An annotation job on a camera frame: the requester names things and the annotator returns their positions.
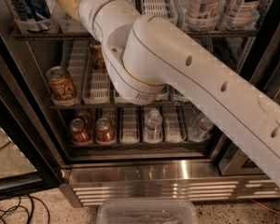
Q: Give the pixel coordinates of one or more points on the front left red can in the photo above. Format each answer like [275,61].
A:
[80,131]

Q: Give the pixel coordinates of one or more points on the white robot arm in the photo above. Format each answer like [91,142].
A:
[143,53]

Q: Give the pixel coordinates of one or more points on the left glass fridge door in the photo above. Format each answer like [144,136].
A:
[24,168]

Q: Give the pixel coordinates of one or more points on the left clear water bottle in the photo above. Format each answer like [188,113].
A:
[152,126]

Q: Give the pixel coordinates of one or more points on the orange lacroix can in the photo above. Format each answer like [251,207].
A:
[97,56]
[61,84]

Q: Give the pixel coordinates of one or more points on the rear orange lacroix can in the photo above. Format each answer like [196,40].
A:
[97,56]

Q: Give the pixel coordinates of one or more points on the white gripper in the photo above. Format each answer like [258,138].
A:
[90,4]

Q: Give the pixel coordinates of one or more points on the stainless steel fridge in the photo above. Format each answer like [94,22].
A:
[128,167]

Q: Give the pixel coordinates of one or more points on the left green can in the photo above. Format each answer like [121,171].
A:
[163,95]

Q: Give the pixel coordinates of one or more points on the white blue can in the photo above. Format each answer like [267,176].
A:
[202,9]

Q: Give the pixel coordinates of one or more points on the rear red can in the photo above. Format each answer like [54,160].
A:
[84,114]

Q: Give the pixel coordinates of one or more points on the white black can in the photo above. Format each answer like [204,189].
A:
[239,12]

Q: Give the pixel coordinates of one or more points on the front orange lacroix can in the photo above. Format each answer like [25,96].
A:
[61,84]

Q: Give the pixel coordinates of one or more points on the glass fridge door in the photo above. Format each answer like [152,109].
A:
[24,168]
[235,162]

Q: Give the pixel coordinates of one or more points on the clear plastic bin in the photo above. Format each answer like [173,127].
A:
[147,211]

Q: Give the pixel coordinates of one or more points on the front right red can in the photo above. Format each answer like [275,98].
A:
[104,130]

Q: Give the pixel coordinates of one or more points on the right glass fridge door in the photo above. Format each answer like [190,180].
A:
[235,162]

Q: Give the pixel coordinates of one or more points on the red can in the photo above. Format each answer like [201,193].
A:
[80,131]
[104,130]
[84,114]

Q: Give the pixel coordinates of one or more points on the left blue pepsi can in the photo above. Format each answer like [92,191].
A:
[31,10]

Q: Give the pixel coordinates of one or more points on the right clear water bottle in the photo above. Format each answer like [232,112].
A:
[200,128]

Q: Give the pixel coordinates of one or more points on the clear water bottle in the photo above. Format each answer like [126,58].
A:
[200,128]
[152,126]

